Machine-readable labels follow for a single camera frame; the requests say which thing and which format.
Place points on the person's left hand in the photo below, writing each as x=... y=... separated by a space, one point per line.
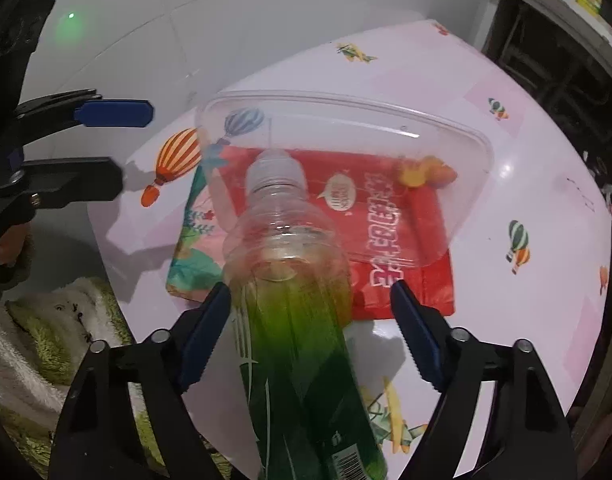
x=11 y=245

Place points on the dark metal shelf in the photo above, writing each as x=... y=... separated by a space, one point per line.
x=561 y=2

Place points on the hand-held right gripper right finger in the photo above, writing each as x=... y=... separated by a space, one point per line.
x=416 y=332

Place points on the green plastic bottle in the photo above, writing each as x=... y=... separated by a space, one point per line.
x=296 y=360

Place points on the clear plastic food container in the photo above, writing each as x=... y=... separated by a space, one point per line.
x=361 y=125

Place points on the red snack bag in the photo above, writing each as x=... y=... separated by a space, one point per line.
x=431 y=295

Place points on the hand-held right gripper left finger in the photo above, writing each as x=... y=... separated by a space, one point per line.
x=206 y=332

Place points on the colourful illustrated packet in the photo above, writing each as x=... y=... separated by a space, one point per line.
x=191 y=260

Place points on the fluffy green white garment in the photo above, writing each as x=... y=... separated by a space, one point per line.
x=51 y=320

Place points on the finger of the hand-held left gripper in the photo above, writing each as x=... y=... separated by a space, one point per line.
x=76 y=180
x=116 y=113

